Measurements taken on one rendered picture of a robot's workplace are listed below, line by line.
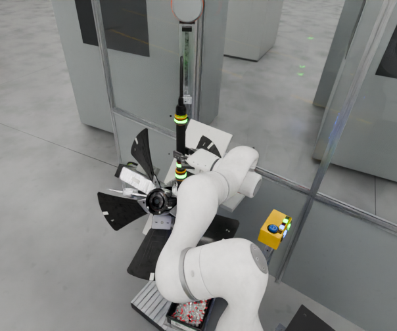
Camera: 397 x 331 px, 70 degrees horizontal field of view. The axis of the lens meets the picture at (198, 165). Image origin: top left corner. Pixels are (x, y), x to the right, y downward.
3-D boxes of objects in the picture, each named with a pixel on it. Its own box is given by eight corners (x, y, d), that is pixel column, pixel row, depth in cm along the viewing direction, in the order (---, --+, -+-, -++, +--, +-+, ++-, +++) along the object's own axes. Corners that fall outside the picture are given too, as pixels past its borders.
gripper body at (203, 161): (210, 184, 99) (184, 172, 104) (224, 170, 106) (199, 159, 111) (211, 168, 95) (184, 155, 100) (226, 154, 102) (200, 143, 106)
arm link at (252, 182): (223, 158, 95) (214, 183, 97) (259, 174, 89) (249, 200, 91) (233, 158, 102) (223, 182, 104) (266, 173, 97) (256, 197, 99)
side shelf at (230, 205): (204, 170, 206) (204, 167, 204) (249, 191, 190) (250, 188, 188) (185, 188, 190) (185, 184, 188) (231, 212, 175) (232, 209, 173)
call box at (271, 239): (269, 222, 152) (273, 208, 145) (287, 230, 148) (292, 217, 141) (256, 242, 141) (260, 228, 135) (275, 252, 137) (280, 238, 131)
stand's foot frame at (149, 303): (183, 249, 250) (183, 243, 245) (228, 278, 230) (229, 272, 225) (131, 307, 209) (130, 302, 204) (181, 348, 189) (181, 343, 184)
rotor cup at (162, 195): (159, 184, 140) (144, 183, 128) (185, 188, 134) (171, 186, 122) (155, 214, 139) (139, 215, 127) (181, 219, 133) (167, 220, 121)
